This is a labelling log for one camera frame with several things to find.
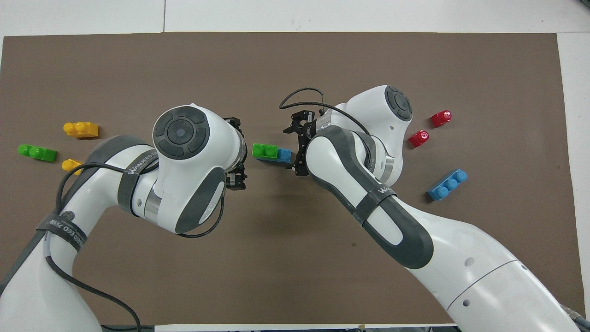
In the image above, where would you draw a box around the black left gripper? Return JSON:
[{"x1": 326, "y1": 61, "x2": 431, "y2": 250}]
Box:
[{"x1": 224, "y1": 118, "x2": 248, "y2": 190}]

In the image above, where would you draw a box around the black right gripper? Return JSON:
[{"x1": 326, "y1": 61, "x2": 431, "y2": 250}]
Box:
[{"x1": 283, "y1": 109, "x2": 323, "y2": 178}]

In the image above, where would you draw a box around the blue three-stud toy block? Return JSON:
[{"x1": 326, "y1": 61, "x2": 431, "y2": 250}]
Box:
[
  {"x1": 427, "y1": 169, "x2": 468, "y2": 202},
  {"x1": 256, "y1": 148, "x2": 293, "y2": 164}
]

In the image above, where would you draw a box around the green two-stud toy block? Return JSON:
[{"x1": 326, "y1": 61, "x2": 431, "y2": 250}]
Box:
[
  {"x1": 252, "y1": 143, "x2": 280, "y2": 160},
  {"x1": 18, "y1": 144, "x2": 57, "y2": 162}
]

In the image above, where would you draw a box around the brown table mat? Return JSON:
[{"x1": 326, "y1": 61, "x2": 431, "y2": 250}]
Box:
[{"x1": 0, "y1": 31, "x2": 586, "y2": 326}]

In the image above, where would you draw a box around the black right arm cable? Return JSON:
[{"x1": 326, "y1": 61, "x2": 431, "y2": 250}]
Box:
[{"x1": 279, "y1": 88, "x2": 369, "y2": 135}]

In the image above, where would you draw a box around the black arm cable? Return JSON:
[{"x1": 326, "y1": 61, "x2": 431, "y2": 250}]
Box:
[
  {"x1": 279, "y1": 88, "x2": 369, "y2": 135},
  {"x1": 45, "y1": 161, "x2": 226, "y2": 332}
]

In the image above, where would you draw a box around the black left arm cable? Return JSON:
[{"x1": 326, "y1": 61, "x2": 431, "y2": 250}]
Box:
[{"x1": 45, "y1": 161, "x2": 226, "y2": 332}]

